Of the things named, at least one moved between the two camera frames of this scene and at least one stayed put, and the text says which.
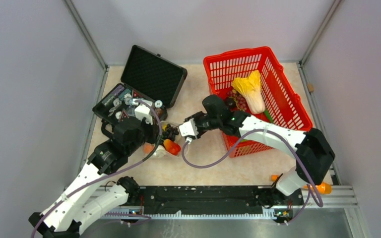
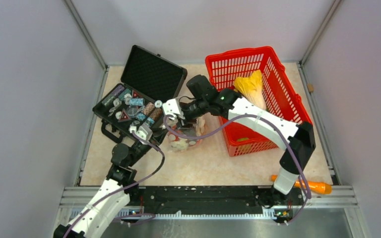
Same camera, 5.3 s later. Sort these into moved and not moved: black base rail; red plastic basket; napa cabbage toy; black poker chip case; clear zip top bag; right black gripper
Moved: right black gripper; clear zip top bag
Not moved: napa cabbage toy; black base rail; red plastic basket; black poker chip case
